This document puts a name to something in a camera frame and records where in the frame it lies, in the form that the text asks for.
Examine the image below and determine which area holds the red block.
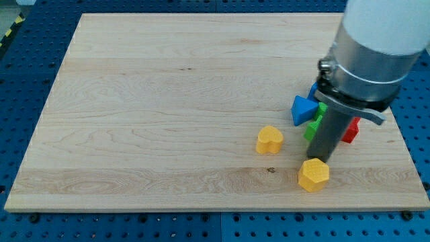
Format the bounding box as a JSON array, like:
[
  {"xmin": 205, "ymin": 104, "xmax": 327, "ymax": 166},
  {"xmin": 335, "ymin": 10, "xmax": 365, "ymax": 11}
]
[{"xmin": 341, "ymin": 117, "xmax": 361, "ymax": 143}]

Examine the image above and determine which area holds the blue block behind arm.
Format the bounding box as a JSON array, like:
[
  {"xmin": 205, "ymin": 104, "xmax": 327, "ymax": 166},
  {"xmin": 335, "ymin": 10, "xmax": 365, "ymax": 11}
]
[{"xmin": 307, "ymin": 82, "xmax": 318, "ymax": 103}]

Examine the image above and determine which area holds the yellow heart block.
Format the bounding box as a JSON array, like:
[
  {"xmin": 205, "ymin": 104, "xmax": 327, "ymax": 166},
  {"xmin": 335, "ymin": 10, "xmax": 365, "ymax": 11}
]
[{"xmin": 255, "ymin": 126, "xmax": 284, "ymax": 154}]

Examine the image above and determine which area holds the blue triangle block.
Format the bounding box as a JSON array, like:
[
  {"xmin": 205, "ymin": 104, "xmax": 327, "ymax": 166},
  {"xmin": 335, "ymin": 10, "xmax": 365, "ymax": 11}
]
[{"xmin": 291, "ymin": 95, "xmax": 318, "ymax": 126}]

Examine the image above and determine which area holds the yellow hexagon block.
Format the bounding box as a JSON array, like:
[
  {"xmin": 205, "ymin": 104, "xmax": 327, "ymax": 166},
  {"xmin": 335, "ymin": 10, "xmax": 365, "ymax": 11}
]
[{"xmin": 298, "ymin": 158, "xmax": 330, "ymax": 192}]

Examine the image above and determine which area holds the wooden board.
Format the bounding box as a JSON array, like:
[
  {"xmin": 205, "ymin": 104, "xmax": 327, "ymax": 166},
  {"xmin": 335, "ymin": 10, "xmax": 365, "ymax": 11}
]
[{"xmin": 5, "ymin": 13, "xmax": 429, "ymax": 212}]

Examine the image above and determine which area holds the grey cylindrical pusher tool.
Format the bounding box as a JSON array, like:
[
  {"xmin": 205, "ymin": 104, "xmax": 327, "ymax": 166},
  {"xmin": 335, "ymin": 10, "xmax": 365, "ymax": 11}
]
[{"xmin": 306, "ymin": 107, "xmax": 353, "ymax": 162}]

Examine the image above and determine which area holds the green block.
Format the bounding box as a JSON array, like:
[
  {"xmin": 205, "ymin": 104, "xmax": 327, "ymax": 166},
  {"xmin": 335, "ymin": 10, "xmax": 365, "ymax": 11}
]
[{"xmin": 304, "ymin": 102, "xmax": 328, "ymax": 141}]

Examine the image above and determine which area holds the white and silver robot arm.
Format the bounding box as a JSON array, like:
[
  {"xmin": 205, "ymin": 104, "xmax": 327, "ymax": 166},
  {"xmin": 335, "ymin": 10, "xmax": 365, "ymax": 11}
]
[{"xmin": 315, "ymin": 0, "xmax": 429, "ymax": 125}]

